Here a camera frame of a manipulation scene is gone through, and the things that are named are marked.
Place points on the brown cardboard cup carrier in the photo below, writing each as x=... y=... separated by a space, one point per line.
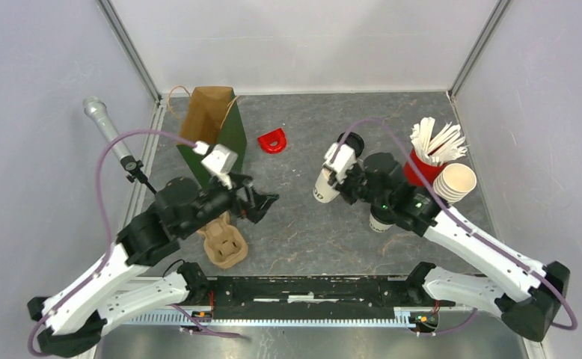
x=224 y=245

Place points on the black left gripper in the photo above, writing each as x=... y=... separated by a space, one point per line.
x=256 y=204

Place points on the red plastic ring tool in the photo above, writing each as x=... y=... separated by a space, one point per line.
x=273 y=142

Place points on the stack of white paper cups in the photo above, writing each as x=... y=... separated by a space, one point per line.
x=455 y=182

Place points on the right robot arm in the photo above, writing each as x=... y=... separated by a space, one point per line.
x=525 y=294

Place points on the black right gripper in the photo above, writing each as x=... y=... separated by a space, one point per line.
x=342 y=188

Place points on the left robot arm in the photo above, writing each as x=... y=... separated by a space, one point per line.
x=77 y=318

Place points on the white paper coffee cup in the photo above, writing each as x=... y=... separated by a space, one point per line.
x=380 y=219

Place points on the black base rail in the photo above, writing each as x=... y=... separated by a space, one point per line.
x=309 y=297

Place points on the green paper bag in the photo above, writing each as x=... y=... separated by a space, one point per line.
x=213 y=117

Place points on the stack of black lids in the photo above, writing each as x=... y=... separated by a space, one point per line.
x=356 y=142

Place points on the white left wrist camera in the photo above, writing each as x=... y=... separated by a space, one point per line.
x=218 y=160

